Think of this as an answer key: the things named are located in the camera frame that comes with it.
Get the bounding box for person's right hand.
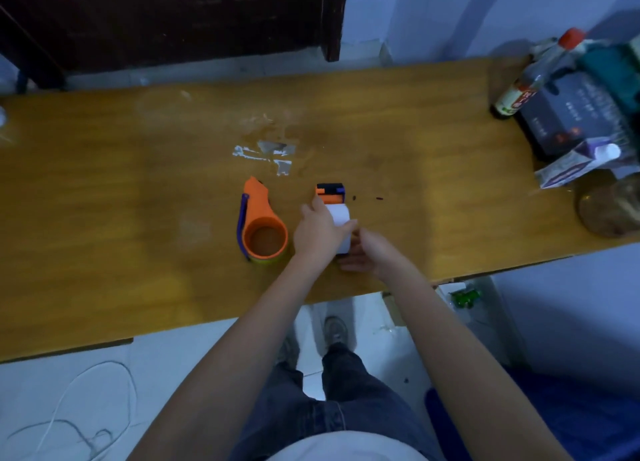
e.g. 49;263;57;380
339;228;409;283

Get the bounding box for person's left hand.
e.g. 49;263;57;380
292;195;359;270

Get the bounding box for small orange white label printer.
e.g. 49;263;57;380
315;183;353;255

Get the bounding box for person's left forearm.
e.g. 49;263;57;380
127;257;333;461

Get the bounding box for person's right forearm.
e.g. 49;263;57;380
376;267;573;461

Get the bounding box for orange tape dispenser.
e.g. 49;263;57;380
236;176;290;265

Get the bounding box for grey right shoe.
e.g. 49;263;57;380
322;316;350;350

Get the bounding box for grey shoe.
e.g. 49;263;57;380
276;334;301;370
322;316;350;350

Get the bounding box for clear tape scraps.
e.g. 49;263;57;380
232;140;297;176

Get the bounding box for green plastic item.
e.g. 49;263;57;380
449;288;482;310

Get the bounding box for grey left shoe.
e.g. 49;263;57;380
276;334;301;370

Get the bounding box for blue jeans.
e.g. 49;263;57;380
229;343;447;461

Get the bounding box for white shirt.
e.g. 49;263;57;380
266;430;429;461

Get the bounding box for white purple carton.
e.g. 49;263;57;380
534;137;624;189

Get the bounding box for clear bottle with red cap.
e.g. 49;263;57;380
491;27;587;119

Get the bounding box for dark printed box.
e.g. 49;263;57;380
516;70;637;162

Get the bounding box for round brown lid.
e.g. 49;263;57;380
574;174;640;239

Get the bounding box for dark wooden cabinet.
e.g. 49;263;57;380
0;0;350;92

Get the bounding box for blue fabric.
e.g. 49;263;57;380
424;369;640;461

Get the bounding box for teal cloth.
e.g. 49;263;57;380
579;41;640;113

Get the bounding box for white cable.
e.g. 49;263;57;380
0;360;139;461

